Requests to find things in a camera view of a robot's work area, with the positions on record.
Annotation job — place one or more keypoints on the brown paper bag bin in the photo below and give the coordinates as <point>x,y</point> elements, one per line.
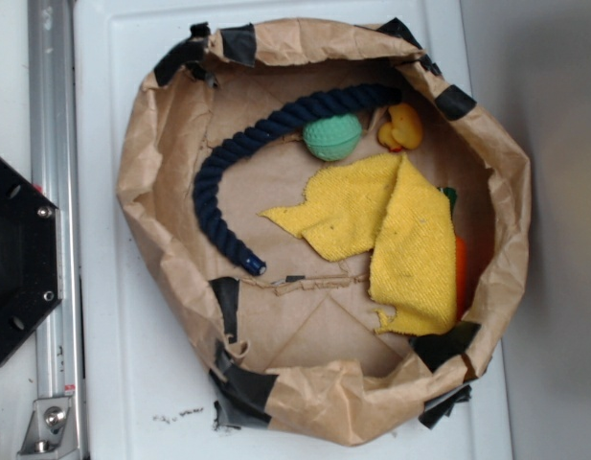
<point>215,138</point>

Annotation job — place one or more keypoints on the yellow terry cloth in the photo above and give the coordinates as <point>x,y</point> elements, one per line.
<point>383,205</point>

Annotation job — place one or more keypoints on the green dimpled ball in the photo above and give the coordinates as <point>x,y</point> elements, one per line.
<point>334,138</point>

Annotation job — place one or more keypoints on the yellow rubber duck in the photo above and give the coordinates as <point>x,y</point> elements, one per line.
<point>403,131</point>

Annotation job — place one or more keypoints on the orange toy carrot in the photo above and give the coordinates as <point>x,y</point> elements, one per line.
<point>461,257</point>

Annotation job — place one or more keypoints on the white plastic tray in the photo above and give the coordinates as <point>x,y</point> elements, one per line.
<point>148,396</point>

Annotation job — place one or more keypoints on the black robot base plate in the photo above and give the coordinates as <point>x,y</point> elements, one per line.
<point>29,273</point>

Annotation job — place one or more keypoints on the aluminium extrusion rail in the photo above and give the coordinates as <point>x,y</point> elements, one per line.
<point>59,339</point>

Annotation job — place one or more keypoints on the metal corner bracket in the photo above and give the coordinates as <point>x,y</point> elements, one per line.
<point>52,432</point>

